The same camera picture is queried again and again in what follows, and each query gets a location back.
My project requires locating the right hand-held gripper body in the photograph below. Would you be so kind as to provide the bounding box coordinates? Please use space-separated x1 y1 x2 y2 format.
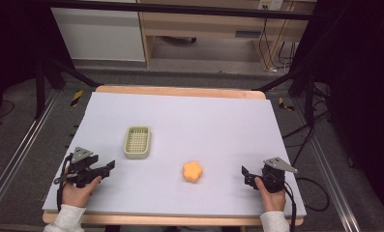
256 157 299 194

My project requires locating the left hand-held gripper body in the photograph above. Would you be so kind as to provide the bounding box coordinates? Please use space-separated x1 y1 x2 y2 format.
53 146 100 189

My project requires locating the beige slotted soap dish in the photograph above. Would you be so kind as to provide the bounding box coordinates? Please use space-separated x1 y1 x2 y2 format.
123 126 152 160

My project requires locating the orange flower-shaped soap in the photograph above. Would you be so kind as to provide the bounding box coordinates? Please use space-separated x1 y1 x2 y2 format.
182 160 204 184

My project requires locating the person's left hand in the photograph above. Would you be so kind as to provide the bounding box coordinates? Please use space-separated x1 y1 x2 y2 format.
61 175 103 209

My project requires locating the person's right hand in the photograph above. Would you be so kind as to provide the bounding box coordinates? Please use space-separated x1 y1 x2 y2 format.
253 176 287 214

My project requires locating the white foam board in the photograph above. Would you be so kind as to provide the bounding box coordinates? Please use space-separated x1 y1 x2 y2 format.
42 91 308 218

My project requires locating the yellow black floor tape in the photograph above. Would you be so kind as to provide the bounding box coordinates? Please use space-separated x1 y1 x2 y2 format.
278 96 294 112
70 89 84 107

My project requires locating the black stand leg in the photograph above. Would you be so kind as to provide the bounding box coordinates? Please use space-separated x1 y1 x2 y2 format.
251 62 317 129
34 57 103 121

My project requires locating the wooden table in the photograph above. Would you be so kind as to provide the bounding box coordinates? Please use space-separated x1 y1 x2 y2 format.
42 84 306 227

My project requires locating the white cabinet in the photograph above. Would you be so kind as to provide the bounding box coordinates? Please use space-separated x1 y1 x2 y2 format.
50 7 146 63

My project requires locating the black curtain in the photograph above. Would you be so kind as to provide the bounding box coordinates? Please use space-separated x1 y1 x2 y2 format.
0 0 75 125
294 0 384 224

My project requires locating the light wooden desk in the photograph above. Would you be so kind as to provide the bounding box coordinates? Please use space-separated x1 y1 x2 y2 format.
136 0 317 72

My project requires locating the left hand-held gripper cable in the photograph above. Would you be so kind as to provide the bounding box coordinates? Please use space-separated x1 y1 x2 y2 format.
55 154 74 213

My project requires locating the hand-held gripper cable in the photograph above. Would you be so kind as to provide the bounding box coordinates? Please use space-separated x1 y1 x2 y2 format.
55 154 74 213
282 180 298 232

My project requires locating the right hand-held gripper cable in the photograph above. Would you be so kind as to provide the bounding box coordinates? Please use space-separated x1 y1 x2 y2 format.
282 180 298 232

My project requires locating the black floor cable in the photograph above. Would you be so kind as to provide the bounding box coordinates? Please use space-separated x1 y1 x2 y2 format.
295 176 331 213

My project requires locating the metal floor rail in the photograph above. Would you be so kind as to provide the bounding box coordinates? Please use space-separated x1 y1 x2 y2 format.
0 89 61 224
291 96 362 232

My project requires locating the bundle of desk cables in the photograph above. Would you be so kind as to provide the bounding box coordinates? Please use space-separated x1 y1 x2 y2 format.
257 17 299 73

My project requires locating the black metal frame bar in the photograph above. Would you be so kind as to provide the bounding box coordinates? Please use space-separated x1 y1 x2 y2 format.
46 0 313 21

